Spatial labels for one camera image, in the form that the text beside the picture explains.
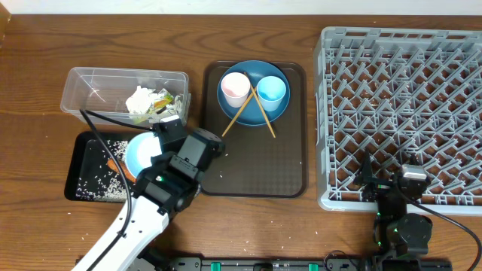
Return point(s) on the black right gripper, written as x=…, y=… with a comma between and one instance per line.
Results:
x=378, y=187

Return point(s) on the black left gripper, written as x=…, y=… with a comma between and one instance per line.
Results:
x=162, y=162

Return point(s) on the light blue bowl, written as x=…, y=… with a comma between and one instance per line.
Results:
x=139, y=152

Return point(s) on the white paper napkin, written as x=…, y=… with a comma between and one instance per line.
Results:
x=176, y=106

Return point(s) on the white tissue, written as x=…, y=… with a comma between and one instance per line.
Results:
x=140, y=101

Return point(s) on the orange carrot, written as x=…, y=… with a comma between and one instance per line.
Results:
x=118, y=168

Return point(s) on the wooden chopstick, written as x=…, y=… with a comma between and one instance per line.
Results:
x=266, y=119
x=241, y=109

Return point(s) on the pile of white rice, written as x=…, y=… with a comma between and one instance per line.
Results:
x=96, y=181

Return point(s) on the yellow green snack wrapper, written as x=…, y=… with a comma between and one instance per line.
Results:
x=159, y=101

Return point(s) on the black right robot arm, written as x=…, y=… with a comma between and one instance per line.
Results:
x=402, y=236

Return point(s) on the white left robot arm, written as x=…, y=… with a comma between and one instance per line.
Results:
x=137, y=224

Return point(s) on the grey dishwasher rack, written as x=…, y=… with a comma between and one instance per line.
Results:
x=394, y=94

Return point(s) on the clear plastic bin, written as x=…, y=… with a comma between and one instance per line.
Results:
x=105, y=90

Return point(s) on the pink cup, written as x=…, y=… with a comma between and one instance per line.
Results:
x=235, y=86

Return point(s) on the black plastic tray bin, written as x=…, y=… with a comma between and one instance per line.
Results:
x=75, y=165

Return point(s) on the brown serving tray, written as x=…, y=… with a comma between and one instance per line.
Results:
x=258, y=161

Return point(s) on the light blue cup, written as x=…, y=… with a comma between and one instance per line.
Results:
x=271, y=90

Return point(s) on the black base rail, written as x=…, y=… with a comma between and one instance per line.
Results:
x=333, y=262

